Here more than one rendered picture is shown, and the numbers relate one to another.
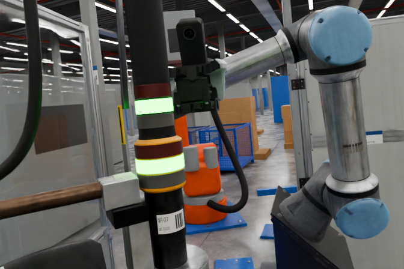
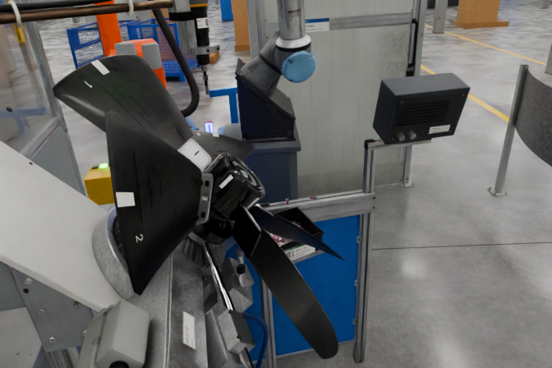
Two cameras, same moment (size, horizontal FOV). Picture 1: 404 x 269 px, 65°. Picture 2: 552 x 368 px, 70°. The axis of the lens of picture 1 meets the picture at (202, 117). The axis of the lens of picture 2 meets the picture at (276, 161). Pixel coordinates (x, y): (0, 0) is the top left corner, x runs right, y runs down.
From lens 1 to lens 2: 53 cm
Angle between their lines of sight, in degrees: 28
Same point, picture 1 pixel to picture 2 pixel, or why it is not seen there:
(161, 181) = (199, 0)
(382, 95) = not seen: outside the picture
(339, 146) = (286, 11)
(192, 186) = not seen: hidden behind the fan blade
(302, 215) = (258, 73)
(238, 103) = not seen: outside the picture
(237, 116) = not seen: hidden behind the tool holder
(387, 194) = (329, 79)
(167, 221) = (202, 21)
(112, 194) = (179, 4)
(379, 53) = not seen: outside the picture
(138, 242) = (190, 29)
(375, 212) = (306, 61)
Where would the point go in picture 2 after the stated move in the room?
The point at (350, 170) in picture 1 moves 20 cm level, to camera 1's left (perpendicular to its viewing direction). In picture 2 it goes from (292, 30) to (231, 36)
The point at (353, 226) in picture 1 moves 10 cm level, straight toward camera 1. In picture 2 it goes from (293, 71) to (292, 79)
